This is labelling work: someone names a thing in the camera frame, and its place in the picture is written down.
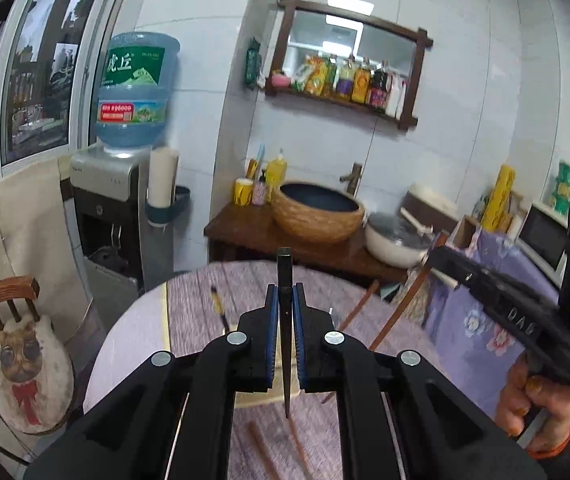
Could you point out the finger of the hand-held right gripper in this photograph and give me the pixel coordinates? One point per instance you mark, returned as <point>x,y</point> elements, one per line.
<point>457,270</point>

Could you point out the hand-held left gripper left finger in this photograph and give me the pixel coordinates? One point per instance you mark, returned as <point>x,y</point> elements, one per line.
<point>272,340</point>

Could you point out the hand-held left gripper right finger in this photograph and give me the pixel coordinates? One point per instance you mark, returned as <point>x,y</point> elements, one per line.
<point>299,340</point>

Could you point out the black chopstick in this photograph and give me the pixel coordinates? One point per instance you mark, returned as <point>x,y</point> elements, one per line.
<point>220,310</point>
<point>285,310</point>

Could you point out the brown wooden chopstick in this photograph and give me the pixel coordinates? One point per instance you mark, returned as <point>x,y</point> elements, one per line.
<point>360,306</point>
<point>265,452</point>
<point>397,310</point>

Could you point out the person's right forearm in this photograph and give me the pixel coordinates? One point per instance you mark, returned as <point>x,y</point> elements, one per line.
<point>560,447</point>

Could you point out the person's right hand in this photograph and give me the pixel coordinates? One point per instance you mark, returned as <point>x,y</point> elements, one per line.
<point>525,405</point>

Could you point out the cardboard box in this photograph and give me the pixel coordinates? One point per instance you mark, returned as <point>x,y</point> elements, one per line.
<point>464,232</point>

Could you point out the white rice paddle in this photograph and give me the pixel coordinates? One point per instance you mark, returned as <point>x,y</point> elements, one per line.
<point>415,220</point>

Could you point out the cream pan with glass lid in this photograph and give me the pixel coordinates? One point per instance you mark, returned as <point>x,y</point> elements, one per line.
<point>395,245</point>

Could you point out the white brown rice cooker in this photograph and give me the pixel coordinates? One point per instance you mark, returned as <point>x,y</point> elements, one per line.
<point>432,205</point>

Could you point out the white microwave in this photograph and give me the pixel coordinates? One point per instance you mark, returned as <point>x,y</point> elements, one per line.
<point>540,240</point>

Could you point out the yellow roll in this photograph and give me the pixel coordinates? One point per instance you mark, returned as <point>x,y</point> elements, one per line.
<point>499,195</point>

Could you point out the wooden counter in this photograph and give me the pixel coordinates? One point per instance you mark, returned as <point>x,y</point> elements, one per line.
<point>245,230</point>

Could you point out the woven basket wash basin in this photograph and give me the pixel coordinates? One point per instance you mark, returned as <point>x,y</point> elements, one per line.
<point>315,220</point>

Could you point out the bronze faucet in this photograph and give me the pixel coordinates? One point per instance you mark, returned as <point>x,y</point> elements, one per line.
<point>352,177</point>

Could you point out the white table cover yellow edge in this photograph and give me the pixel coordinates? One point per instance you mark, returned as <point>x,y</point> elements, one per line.
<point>130,340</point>

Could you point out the small dotted bottle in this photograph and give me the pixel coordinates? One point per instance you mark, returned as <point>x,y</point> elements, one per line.
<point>260,192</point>

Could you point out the yellow mug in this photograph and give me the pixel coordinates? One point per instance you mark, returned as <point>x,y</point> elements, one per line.
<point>244,192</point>

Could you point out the yellow soap bottle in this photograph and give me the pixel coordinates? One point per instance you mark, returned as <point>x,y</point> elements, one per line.
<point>276,175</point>

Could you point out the white bottle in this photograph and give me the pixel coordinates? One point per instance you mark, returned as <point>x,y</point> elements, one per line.
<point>396,100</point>

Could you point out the blue toothbrush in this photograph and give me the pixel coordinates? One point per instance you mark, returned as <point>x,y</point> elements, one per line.
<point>260,157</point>

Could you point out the dark soy sauce bottle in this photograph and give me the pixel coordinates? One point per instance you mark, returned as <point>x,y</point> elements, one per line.
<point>379,91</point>

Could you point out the water dispenser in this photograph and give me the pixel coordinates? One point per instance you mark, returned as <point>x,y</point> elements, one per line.
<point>110,220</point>

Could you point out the orange label bottle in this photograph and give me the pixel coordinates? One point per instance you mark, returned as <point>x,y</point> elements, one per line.
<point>362,84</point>

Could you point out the purple label bottle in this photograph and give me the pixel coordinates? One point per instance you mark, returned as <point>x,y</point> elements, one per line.
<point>346,80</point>

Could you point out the yellow oil bottle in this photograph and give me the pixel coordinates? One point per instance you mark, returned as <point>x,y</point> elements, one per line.
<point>330,77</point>

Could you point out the cat print cushion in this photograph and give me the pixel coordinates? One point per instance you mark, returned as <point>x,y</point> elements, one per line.
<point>32,375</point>

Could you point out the yellow snack packet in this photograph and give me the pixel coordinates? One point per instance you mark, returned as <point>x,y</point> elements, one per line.
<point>310,76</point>

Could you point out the small pink bowl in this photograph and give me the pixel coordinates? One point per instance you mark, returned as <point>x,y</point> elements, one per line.
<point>280,80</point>

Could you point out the wooden chair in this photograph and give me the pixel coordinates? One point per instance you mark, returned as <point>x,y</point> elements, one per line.
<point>7,292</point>

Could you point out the beige cloth cover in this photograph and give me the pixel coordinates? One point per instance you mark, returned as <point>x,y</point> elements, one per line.
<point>20,230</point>

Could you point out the green hanging packet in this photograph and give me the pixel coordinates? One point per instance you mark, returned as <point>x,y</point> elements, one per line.
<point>253,65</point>

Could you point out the blue water jug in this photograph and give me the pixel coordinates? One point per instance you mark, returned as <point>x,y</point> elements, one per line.
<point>135,90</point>

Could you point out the wooden framed mirror shelf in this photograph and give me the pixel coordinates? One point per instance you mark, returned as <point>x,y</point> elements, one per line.
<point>282,40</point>

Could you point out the white framed sliding window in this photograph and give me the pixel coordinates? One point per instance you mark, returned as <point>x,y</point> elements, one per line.
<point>50,70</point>

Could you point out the blue wall holder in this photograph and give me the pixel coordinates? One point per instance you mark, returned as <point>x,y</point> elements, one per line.
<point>175,207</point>

